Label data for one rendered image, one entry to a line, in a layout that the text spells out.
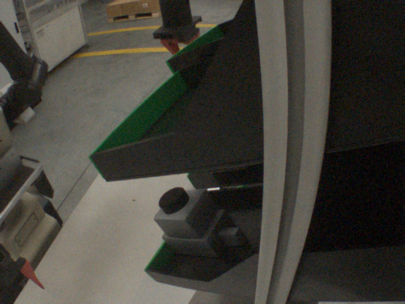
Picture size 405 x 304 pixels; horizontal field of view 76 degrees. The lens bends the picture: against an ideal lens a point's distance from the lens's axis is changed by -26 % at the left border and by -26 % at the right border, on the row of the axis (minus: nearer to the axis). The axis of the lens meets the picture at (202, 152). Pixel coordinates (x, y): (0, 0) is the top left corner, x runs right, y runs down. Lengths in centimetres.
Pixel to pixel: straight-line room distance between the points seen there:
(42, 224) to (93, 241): 27
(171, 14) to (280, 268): 51
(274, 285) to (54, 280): 72
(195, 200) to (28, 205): 78
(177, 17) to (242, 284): 47
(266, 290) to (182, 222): 15
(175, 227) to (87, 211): 64
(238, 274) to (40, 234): 86
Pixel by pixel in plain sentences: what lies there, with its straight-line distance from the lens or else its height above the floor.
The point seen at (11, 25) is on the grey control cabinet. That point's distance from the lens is 369.
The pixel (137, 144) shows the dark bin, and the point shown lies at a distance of 19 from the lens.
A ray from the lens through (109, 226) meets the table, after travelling 88.
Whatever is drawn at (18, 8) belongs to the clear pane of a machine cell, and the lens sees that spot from 462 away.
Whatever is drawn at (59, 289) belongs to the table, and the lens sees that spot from 83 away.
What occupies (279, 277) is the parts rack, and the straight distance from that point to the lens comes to 18.
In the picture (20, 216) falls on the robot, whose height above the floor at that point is 89.
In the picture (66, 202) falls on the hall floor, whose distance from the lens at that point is 235.
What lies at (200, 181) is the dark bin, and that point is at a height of 121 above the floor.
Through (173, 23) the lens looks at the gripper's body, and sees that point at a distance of 60.
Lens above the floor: 150
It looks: 39 degrees down
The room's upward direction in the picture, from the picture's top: 9 degrees counter-clockwise
